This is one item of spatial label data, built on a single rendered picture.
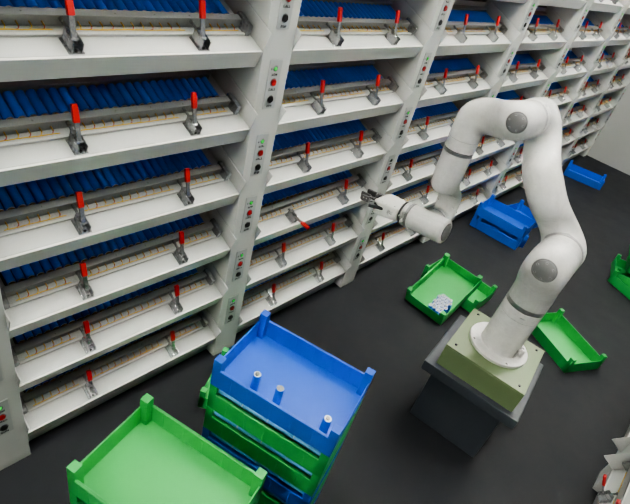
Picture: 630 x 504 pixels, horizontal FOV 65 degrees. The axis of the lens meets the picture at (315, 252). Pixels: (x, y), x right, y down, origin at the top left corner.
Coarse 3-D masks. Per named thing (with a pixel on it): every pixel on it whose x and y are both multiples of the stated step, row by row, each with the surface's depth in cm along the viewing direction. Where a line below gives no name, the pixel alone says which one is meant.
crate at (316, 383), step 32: (256, 352) 118; (288, 352) 120; (320, 352) 116; (224, 384) 106; (288, 384) 112; (320, 384) 114; (352, 384) 116; (288, 416) 101; (320, 416) 107; (352, 416) 108; (320, 448) 100
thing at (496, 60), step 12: (492, 0) 209; (528, 0) 200; (504, 12) 207; (516, 12) 204; (516, 24) 205; (528, 24) 210; (516, 48) 215; (492, 60) 216; (504, 60) 213; (480, 96) 224; (420, 240) 270
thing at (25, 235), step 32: (160, 160) 126; (192, 160) 132; (224, 160) 136; (0, 192) 101; (32, 192) 105; (64, 192) 110; (96, 192) 112; (128, 192) 117; (160, 192) 122; (192, 192) 129; (224, 192) 134; (0, 224) 99; (32, 224) 103; (64, 224) 107; (96, 224) 110; (128, 224) 114; (160, 224) 124; (0, 256) 97; (32, 256) 102
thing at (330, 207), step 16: (368, 176) 192; (336, 192) 185; (352, 192) 190; (288, 208) 168; (304, 208) 172; (320, 208) 176; (336, 208) 181; (272, 224) 161; (288, 224) 165; (256, 240) 155
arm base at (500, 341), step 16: (496, 320) 151; (512, 320) 146; (528, 320) 144; (480, 336) 159; (496, 336) 152; (512, 336) 149; (528, 336) 150; (480, 352) 153; (496, 352) 153; (512, 352) 152; (512, 368) 152
